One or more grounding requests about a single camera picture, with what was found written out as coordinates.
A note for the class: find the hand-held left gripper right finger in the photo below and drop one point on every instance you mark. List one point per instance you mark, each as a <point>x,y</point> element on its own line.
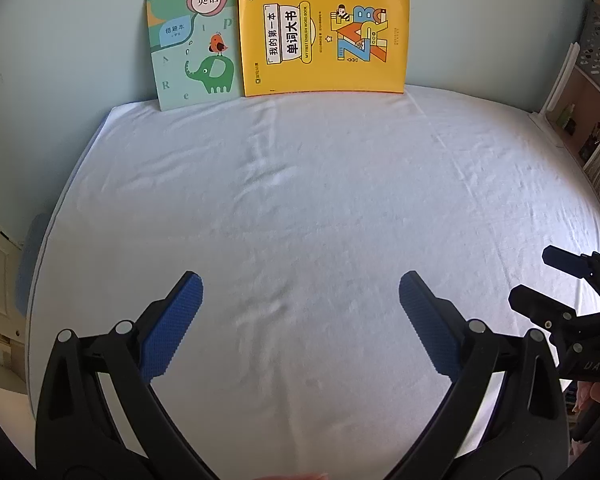
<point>430,330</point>

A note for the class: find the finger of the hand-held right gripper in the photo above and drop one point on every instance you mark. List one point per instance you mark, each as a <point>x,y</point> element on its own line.
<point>540,305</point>
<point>565,260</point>

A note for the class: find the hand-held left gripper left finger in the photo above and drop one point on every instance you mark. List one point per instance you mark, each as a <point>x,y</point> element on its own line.
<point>172,330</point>

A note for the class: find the person's pink shirt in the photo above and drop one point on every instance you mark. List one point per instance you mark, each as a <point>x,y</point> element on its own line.
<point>589,395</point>

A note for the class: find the small green bottle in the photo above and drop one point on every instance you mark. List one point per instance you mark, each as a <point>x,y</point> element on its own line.
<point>564,117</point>

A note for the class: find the white bookshelf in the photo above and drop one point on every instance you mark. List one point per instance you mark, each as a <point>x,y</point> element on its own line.
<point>580,105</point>

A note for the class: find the white bed sheet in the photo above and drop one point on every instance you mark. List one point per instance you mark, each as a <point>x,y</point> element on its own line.
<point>300,210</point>

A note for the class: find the cream door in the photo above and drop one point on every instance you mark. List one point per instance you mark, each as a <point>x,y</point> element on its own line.
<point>0,285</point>

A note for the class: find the green elephant book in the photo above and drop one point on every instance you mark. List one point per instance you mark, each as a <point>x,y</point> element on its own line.
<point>180,75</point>

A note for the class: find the yellow picture book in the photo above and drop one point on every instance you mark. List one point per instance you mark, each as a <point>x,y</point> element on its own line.
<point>325,75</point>

